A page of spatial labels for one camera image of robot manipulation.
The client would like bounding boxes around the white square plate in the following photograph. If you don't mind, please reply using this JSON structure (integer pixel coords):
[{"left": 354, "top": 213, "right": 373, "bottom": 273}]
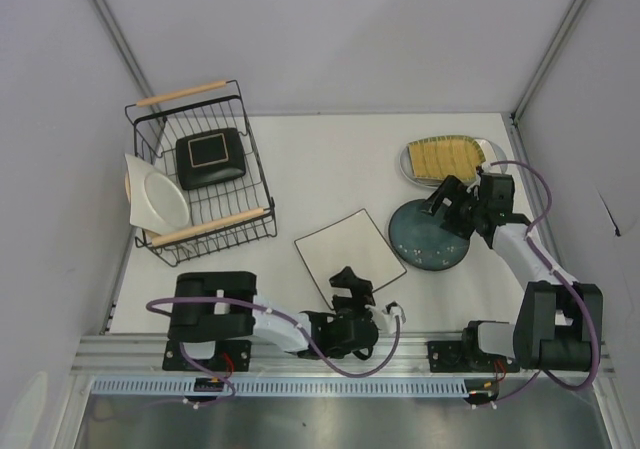
[
  {"left": 294, "top": 209, "right": 407, "bottom": 309},
  {"left": 125, "top": 154, "right": 191, "bottom": 235}
]

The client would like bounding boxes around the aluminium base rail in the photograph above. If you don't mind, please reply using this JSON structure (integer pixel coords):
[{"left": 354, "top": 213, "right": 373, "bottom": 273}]
[{"left": 69, "top": 332, "right": 616, "bottom": 375}]

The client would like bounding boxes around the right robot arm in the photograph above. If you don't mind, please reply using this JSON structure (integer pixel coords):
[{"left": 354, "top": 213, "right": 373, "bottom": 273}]
[{"left": 423, "top": 173, "right": 603, "bottom": 372}]

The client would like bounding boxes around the white rectangular plate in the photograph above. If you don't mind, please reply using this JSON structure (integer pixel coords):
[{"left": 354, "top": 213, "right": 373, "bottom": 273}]
[{"left": 407, "top": 137, "right": 496, "bottom": 185}]

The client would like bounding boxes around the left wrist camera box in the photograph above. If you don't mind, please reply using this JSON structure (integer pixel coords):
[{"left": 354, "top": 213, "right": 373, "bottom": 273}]
[{"left": 366, "top": 302, "right": 406, "bottom": 335}]

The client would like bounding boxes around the white slotted cable duct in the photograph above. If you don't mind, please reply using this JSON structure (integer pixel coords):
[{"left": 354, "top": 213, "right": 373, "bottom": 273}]
[{"left": 92, "top": 376, "right": 469, "bottom": 398}]

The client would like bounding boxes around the woven fan-shaped plate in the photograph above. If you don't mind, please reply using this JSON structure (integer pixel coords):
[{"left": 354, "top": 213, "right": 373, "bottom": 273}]
[{"left": 405, "top": 133, "right": 487, "bottom": 181}]

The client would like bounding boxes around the dark blue round plate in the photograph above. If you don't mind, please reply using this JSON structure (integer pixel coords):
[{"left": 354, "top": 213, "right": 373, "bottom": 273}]
[{"left": 387, "top": 199, "right": 470, "bottom": 272}]

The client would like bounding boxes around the wooden plate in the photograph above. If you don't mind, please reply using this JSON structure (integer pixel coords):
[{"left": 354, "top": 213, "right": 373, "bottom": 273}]
[{"left": 124, "top": 173, "right": 131, "bottom": 204}]

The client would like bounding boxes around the black square dish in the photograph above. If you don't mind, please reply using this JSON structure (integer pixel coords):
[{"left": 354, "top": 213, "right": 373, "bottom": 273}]
[{"left": 175, "top": 128, "right": 246, "bottom": 191}]

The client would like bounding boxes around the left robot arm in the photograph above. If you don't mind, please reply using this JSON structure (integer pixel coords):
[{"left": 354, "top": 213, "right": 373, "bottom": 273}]
[{"left": 168, "top": 266, "right": 379, "bottom": 360}]

